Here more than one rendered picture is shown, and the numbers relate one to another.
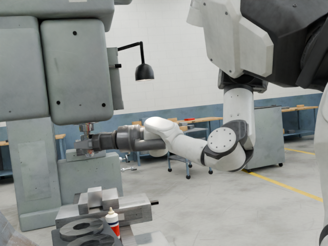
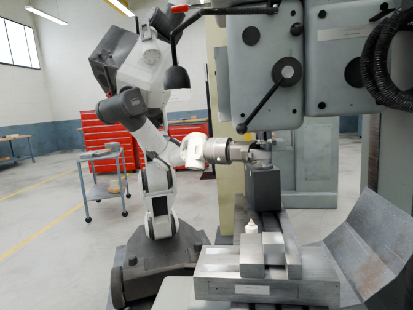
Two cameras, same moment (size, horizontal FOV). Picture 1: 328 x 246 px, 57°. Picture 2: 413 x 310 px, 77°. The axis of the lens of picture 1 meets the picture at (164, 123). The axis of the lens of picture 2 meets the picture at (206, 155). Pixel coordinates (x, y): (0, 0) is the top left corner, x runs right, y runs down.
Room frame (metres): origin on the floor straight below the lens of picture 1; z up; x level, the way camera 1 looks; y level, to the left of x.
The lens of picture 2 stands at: (1.79, 0.38, 1.40)
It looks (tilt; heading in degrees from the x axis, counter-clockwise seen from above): 11 degrees down; 201
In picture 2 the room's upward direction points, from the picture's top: 5 degrees counter-clockwise
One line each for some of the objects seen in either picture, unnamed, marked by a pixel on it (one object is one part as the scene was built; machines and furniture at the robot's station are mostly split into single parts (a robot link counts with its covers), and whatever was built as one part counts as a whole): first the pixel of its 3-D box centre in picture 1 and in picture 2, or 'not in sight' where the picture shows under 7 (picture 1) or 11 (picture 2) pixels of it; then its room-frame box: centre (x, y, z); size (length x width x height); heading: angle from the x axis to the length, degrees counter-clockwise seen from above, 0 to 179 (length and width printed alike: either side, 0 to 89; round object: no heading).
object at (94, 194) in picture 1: (95, 196); (272, 248); (1.15, 0.30, 1.01); 0.06 x 0.05 x 0.06; 11
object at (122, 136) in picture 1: (114, 140); (235, 151); (1.00, 0.17, 1.24); 0.13 x 0.12 x 0.10; 175
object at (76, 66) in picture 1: (78, 74); (262, 72); (1.00, 0.26, 1.47); 0.21 x 0.19 x 0.32; 14
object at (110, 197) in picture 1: (110, 198); (251, 253); (1.16, 0.24, 0.99); 0.15 x 0.06 x 0.04; 11
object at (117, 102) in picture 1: (114, 79); (223, 85); (1.03, 0.15, 1.45); 0.04 x 0.04 x 0.21; 14
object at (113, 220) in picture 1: (112, 223); (251, 234); (1.00, 0.21, 0.96); 0.04 x 0.04 x 0.11
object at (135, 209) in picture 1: (104, 208); (262, 265); (1.16, 0.27, 0.96); 0.35 x 0.15 x 0.11; 101
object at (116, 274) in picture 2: not in sight; (118, 286); (0.85, -0.54, 0.50); 0.20 x 0.05 x 0.20; 35
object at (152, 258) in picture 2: not in sight; (163, 238); (0.50, -0.46, 0.59); 0.64 x 0.52 x 0.33; 35
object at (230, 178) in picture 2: not in sight; (234, 127); (-0.67, -0.27, 1.15); 0.52 x 0.40 x 2.30; 104
